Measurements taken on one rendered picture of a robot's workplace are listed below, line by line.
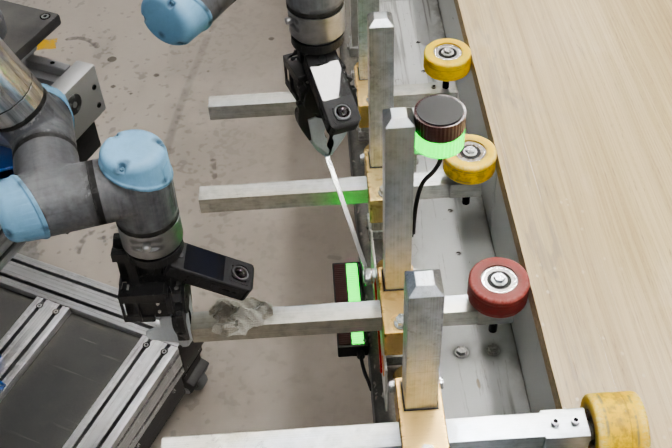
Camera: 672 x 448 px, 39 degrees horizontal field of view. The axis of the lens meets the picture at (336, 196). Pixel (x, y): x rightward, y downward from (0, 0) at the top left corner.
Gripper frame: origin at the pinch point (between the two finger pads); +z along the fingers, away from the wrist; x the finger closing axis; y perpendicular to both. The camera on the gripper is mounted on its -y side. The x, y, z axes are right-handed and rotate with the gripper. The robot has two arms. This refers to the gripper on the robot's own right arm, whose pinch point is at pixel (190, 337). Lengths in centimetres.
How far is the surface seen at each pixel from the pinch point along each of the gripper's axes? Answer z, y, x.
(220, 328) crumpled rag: -4.9, -4.6, 2.4
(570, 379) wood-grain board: -9, -47, 16
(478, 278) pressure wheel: -9.3, -38.8, -0.3
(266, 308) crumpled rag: -4.9, -10.7, -0.5
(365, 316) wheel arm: -4.3, -23.9, 1.2
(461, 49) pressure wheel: -9, -44, -50
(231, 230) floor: 82, 5, -97
